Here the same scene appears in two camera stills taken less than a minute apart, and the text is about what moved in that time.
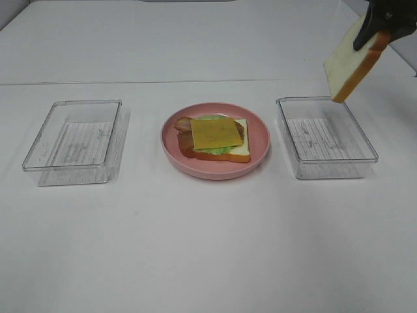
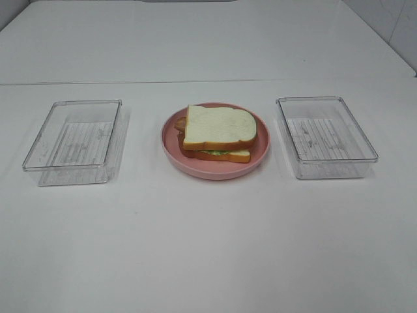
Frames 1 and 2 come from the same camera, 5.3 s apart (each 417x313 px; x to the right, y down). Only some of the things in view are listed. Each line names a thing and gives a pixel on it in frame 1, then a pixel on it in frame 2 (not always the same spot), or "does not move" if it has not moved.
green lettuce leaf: [214, 150] does not move
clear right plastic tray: [323, 138] does not move
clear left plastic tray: [79, 143] does not move
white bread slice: [347, 69] -> [219, 128]
